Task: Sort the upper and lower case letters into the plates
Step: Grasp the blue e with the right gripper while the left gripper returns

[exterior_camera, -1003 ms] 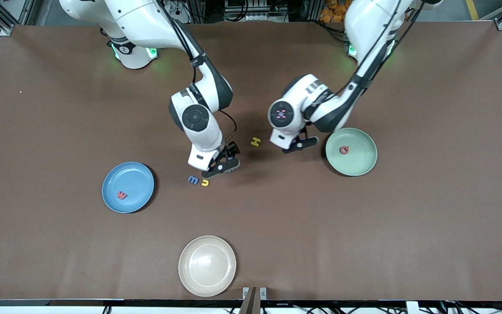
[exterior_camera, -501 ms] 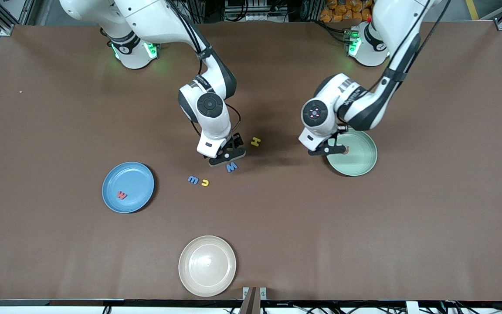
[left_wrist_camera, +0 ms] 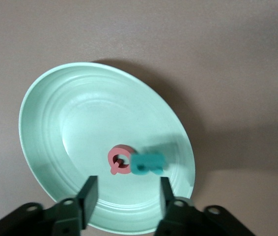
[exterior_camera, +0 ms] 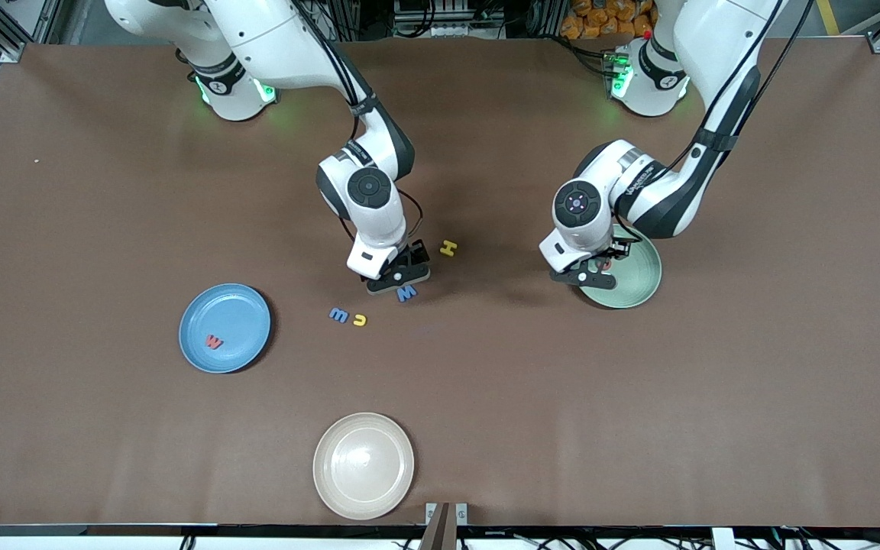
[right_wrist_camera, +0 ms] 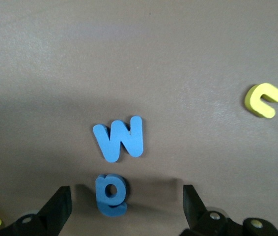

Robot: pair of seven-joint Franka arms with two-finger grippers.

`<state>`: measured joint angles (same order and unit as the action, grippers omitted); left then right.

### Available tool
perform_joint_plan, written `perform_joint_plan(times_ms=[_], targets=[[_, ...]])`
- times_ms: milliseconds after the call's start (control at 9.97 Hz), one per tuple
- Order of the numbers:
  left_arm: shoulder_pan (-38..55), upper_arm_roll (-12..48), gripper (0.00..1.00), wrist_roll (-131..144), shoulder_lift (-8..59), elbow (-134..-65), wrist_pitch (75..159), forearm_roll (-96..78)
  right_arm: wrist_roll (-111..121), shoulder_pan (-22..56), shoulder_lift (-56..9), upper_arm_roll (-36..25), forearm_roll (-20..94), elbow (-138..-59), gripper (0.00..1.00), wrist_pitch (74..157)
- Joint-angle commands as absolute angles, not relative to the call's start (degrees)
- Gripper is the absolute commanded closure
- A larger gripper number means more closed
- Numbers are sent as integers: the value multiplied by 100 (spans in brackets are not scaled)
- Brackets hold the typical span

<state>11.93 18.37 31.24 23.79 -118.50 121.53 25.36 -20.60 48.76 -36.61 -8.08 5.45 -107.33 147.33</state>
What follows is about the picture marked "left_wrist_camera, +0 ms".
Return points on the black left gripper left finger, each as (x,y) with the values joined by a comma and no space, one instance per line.
(65,218)

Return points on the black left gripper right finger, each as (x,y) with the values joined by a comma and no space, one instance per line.
(180,218)

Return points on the teal capital letter R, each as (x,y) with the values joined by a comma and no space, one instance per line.
(139,163)

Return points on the red capital letter Q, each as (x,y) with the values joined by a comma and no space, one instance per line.
(112,157)

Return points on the green plate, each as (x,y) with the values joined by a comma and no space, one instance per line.
(80,123)

